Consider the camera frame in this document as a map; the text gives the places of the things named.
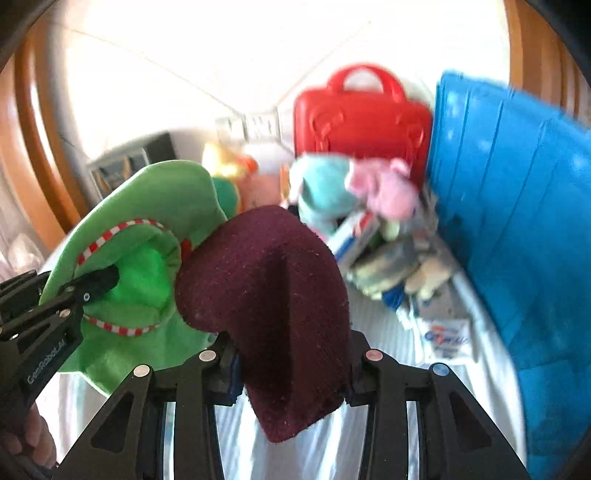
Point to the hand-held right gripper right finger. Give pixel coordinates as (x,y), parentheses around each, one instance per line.
(358,383)

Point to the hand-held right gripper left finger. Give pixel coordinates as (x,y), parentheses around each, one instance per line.
(228,378)

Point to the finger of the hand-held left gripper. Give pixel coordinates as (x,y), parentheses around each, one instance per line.
(97,282)

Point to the green plush frog hat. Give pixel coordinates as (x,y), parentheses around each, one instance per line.
(138,286)

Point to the maroon cloth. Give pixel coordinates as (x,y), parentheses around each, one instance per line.
(277,300)

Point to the white red blue carton box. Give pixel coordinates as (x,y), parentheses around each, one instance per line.
(355,235)

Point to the blue plastic storage crate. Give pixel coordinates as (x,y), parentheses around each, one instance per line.
(517,207)

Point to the white cloth covered desktop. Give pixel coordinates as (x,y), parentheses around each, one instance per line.
(485,415)

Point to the person's left hand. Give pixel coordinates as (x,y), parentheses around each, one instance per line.
(41,438)

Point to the white tissue packet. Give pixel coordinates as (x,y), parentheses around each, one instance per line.
(443,339)

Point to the small white plush toy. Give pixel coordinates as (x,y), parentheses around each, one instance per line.
(425,277)

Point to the wooden arch trim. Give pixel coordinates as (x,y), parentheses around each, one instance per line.
(535,55)
(41,161)

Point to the black gift box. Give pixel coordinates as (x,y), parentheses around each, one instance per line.
(157,147)

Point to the yellow green duck plush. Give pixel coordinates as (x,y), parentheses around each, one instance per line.
(221,161)

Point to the pink plush toy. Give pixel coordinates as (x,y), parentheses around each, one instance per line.
(263,189)

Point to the pink pig plush teal outfit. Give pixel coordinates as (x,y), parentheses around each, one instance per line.
(323,189)

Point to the red toy suitcase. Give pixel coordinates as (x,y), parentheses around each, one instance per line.
(360,124)

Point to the white wall socket panel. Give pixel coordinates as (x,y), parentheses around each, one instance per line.
(258,125)

